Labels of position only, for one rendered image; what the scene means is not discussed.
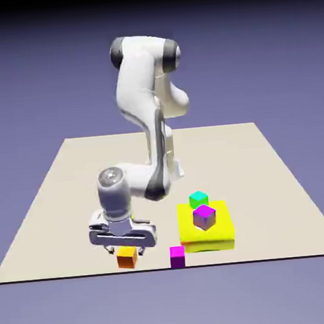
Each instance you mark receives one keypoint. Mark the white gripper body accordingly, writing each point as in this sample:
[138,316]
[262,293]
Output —
[121,239]

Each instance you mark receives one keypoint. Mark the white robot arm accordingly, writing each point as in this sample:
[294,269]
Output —
[134,98]

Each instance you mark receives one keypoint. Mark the small magenta cube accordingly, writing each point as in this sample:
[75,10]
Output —
[204,217]
[177,257]

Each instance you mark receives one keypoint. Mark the small orange cube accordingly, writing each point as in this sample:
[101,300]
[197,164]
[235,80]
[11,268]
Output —
[127,258]

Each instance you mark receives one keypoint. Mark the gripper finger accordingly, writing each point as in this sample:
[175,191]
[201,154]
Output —
[141,251]
[110,249]

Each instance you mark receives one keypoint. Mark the small cyan cube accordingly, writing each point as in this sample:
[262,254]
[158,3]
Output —
[198,198]

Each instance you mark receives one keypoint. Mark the large yellow box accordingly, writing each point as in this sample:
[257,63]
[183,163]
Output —
[223,228]

